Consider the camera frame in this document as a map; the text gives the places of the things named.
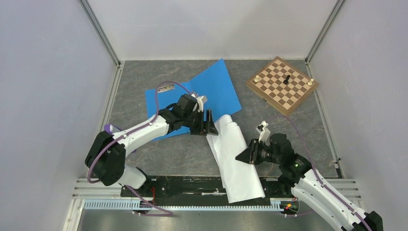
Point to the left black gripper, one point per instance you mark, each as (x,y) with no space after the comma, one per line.
(210,128)

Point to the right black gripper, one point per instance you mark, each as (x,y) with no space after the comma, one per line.
(250,155)

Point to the white paper sheet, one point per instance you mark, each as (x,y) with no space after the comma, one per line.
(240,180)

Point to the blue file folder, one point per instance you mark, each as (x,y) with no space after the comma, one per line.
(215,84)

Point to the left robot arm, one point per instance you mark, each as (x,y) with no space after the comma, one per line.
(106,159)

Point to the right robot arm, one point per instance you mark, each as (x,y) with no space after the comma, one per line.
(299,179)

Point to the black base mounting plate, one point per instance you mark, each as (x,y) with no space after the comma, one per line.
(207,191)

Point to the wooden chessboard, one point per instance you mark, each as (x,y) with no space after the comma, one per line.
(284,98)

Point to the black chess piece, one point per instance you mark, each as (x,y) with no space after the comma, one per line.
(286,81)

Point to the cream chess piece right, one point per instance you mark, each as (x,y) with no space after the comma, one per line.
(310,82)

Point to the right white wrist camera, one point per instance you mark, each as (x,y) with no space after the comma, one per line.
(263,131)

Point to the slotted cable duct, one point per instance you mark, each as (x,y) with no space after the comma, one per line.
(128,204)

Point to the purple camera stand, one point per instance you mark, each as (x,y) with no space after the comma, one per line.
(111,129)

